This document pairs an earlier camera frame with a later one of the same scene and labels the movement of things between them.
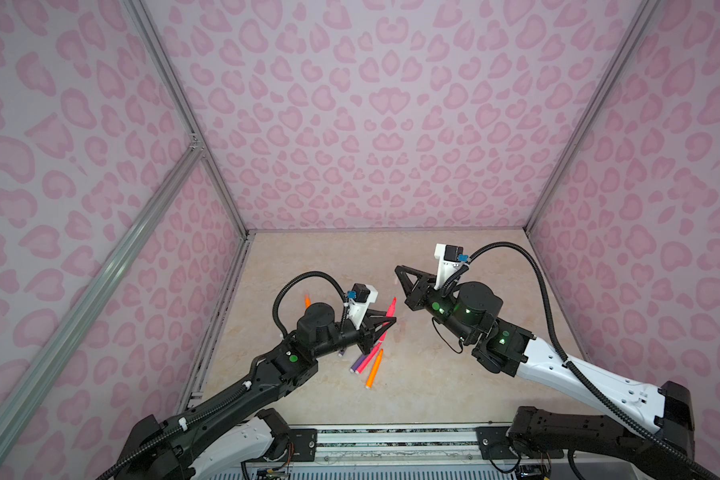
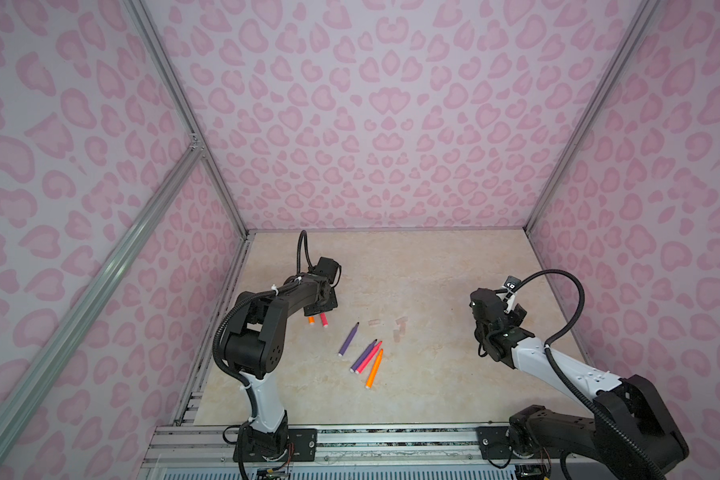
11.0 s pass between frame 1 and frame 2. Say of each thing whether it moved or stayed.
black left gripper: moved
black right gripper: moved
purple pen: stayed
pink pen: stayed
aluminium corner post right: stayed
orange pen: stayed
